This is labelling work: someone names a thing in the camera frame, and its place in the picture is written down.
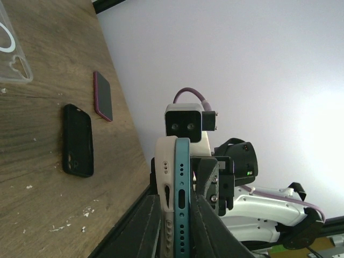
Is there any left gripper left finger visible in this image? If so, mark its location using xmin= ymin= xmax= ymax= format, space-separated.
xmin=95 ymin=195 xmax=161 ymax=257

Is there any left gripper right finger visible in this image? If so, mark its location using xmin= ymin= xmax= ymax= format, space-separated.
xmin=190 ymin=193 xmax=254 ymax=258

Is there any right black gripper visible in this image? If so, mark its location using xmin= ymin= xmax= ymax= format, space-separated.
xmin=191 ymin=156 xmax=235 ymax=217

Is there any beige phone case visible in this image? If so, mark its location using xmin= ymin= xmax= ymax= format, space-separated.
xmin=154 ymin=135 xmax=180 ymax=258

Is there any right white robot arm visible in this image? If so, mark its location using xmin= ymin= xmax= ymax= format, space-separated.
xmin=190 ymin=137 xmax=326 ymax=250

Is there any black phone case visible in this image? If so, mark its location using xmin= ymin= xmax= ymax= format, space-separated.
xmin=62 ymin=104 xmax=94 ymax=178

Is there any clear magsafe phone case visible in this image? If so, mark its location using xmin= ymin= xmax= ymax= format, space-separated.
xmin=1 ymin=2 xmax=33 ymax=83

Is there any red-cased smartphone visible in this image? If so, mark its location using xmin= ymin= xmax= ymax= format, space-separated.
xmin=94 ymin=71 xmax=113 ymax=122

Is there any black aluminium frame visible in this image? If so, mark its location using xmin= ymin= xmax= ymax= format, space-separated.
xmin=92 ymin=1 xmax=155 ymax=257

